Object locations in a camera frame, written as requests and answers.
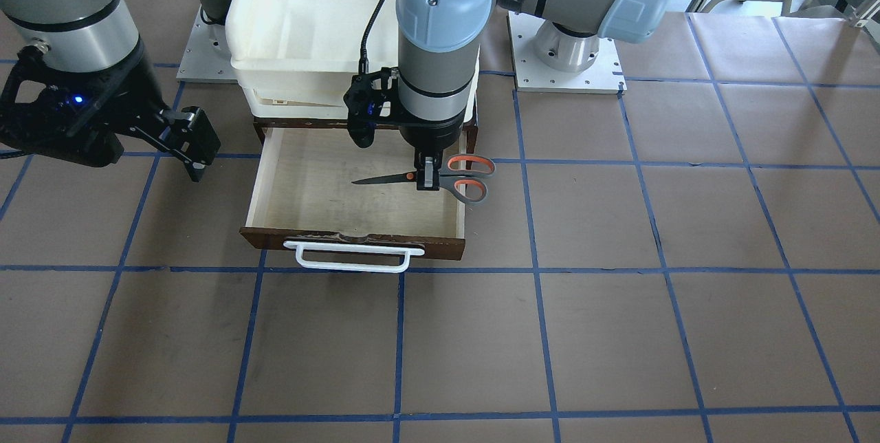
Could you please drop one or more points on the wooden drawer with white handle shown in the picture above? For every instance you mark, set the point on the wooden drawer with white handle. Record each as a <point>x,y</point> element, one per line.
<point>307,202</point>

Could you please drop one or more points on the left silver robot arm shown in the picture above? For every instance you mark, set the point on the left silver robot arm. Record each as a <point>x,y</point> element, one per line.
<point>418,61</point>

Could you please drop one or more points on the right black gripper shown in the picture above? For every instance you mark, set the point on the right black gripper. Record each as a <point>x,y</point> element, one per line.
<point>135,89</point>

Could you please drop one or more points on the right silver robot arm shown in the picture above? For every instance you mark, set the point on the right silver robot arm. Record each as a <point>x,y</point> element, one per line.
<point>75,35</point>

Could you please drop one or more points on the orange grey handled scissors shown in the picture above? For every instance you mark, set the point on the orange grey handled scissors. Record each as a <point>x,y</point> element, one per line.
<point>465,184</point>

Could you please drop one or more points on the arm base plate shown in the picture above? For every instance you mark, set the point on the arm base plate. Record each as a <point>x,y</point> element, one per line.
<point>206,58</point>
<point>548,60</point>

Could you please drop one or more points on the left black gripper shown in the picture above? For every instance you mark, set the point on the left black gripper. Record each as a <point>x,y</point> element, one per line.
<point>436,133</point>

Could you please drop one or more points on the white plastic tray cabinet top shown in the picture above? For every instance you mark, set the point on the white plastic tray cabinet top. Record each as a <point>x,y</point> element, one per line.
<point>294,59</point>

